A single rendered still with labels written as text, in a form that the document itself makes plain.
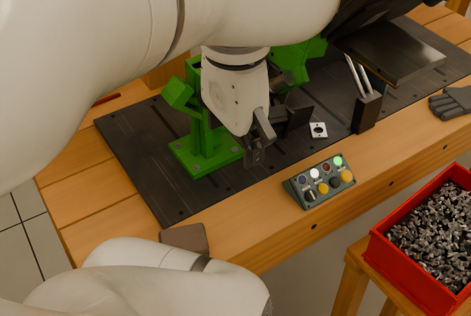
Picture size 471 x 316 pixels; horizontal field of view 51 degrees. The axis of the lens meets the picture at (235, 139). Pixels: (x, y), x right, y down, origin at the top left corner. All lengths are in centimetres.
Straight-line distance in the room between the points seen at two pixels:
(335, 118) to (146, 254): 87
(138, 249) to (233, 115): 20
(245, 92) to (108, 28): 37
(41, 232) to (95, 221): 117
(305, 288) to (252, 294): 151
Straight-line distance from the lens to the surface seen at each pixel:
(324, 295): 206
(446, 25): 188
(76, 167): 130
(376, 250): 115
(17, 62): 19
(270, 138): 60
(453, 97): 149
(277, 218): 111
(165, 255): 59
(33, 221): 239
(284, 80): 116
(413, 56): 123
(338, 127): 133
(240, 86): 58
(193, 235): 105
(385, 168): 126
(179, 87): 105
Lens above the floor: 180
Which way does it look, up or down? 45 degrees down
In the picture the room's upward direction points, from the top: straight up
